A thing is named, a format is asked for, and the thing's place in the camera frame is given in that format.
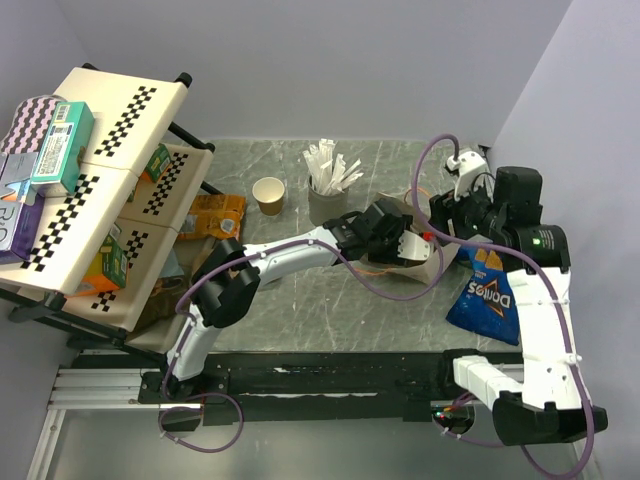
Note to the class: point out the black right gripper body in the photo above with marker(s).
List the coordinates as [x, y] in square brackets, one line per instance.
[473, 214]

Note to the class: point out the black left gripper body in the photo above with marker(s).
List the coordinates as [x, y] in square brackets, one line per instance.
[384, 250]

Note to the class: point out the brown paper takeout bag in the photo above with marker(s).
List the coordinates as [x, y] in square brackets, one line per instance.
[424, 272]

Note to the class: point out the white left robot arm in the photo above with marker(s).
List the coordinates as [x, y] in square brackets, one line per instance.
[223, 288]

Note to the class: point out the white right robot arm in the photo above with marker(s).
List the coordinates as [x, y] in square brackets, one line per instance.
[550, 404]

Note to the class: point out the grey straw holder cup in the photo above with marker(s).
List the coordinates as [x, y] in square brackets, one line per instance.
[325, 207]

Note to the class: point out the blue chips bag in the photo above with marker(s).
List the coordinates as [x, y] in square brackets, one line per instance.
[486, 304]

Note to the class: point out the orange snack bag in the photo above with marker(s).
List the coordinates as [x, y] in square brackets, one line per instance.
[216, 215]

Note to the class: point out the green box middle shelf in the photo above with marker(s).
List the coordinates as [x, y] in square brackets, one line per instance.
[156, 166]

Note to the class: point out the green orange box lower shelf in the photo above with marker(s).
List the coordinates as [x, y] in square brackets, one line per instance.
[107, 272]

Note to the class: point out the cream checkered shelf rack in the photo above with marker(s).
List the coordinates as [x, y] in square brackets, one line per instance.
[133, 115]

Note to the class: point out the teal cardboard box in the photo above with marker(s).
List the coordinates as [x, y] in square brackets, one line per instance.
[57, 169]

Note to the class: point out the purple product box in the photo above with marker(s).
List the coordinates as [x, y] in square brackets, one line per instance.
[19, 226]

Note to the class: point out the silver grey small box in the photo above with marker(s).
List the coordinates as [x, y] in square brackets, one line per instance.
[16, 174]

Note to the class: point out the pink wavy patterned can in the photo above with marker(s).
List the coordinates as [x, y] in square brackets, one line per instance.
[30, 125]

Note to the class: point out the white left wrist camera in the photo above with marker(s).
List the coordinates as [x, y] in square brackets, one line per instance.
[413, 247]

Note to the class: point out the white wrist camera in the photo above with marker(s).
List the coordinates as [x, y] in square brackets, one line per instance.
[466, 168]
[413, 247]

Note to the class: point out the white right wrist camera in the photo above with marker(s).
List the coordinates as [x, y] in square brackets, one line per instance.
[466, 168]

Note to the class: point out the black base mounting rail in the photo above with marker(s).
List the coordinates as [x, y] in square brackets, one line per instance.
[305, 386]

